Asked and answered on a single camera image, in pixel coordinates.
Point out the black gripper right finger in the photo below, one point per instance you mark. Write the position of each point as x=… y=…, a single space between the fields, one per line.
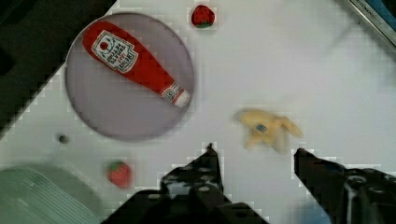
x=348 y=195

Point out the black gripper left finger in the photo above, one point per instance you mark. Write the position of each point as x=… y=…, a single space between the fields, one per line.
x=202 y=171

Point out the yellow plush banana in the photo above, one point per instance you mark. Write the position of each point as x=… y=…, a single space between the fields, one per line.
x=267 y=128

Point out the light red plush strawberry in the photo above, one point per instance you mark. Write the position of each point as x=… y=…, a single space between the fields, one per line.
x=120 y=174

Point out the dark red plush strawberry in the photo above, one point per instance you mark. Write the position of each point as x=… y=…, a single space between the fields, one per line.
x=202 y=17

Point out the red plush ketchup bottle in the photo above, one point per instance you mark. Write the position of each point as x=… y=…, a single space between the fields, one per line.
x=119 y=51

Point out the green perforated colander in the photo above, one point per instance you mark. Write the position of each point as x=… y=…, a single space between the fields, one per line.
x=45 y=194

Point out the silver toaster oven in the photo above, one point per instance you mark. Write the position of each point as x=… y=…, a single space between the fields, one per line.
x=380 y=15

